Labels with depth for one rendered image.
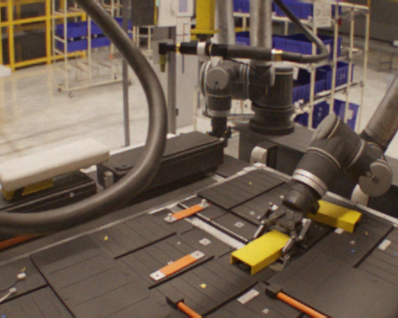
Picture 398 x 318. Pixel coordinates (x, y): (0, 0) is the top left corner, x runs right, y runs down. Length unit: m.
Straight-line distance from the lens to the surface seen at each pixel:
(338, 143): 1.08
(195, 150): 1.36
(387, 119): 1.26
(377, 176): 1.14
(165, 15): 3.63
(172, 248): 1.03
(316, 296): 0.90
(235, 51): 1.36
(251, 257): 0.97
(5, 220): 0.53
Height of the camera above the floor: 1.60
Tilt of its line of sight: 22 degrees down
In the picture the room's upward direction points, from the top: 1 degrees clockwise
